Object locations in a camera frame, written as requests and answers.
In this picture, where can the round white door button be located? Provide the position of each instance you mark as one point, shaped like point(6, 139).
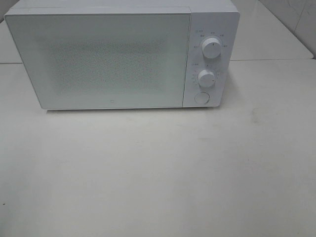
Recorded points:
point(202, 98)

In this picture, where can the white timer knob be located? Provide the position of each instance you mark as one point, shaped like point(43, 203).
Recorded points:
point(206, 78)

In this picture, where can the white microwave door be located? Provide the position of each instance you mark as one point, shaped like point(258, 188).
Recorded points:
point(104, 61)

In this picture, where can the upper white power knob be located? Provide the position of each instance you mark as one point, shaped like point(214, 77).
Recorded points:
point(211, 47)

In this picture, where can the white microwave oven body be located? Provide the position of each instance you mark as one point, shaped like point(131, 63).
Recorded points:
point(207, 18)

